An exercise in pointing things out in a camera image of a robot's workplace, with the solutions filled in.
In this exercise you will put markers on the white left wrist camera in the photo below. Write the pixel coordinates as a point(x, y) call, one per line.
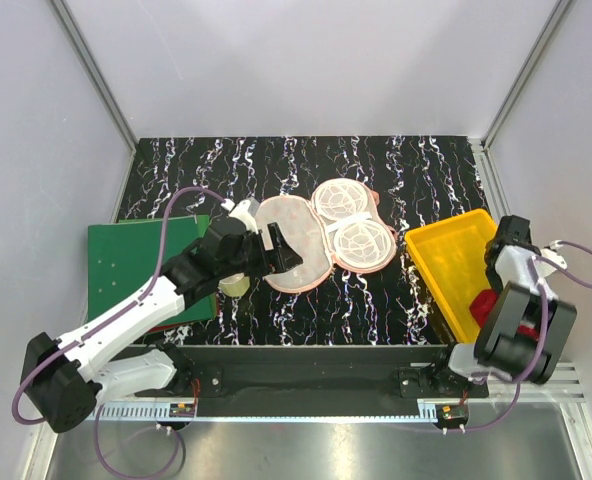
point(245, 210)

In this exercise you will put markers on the cream ceramic mug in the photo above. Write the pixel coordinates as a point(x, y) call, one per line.
point(235, 286)

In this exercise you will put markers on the pink floral mesh laundry bag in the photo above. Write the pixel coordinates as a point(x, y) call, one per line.
point(339, 226)

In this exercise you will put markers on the red folder under binder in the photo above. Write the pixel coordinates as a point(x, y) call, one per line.
point(171, 327)

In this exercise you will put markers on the red lace bra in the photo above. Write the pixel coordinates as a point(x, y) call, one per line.
point(482, 305)

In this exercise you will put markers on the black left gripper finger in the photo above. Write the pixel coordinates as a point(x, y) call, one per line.
point(284, 258)
point(271, 236)

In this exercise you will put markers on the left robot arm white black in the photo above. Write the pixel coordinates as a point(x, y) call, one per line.
point(68, 377)

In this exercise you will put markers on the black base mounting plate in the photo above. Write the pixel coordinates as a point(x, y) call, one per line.
point(301, 383)

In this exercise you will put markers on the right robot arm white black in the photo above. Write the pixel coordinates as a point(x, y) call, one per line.
point(500, 350)

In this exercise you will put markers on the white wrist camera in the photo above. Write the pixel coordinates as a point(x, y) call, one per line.
point(550, 260)
point(245, 210)

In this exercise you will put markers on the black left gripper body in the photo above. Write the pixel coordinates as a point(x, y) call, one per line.
point(252, 260)

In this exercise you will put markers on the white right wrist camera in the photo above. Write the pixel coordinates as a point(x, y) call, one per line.
point(550, 260)

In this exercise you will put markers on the yellow plastic tray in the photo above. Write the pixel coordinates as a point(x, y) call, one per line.
point(449, 255)

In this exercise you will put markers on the green binder folder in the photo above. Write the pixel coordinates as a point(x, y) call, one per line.
point(123, 257)

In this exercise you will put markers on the aluminium rail frame front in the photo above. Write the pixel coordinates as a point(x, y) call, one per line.
point(329, 420)

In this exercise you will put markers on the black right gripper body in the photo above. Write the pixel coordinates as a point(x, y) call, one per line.
point(493, 276)

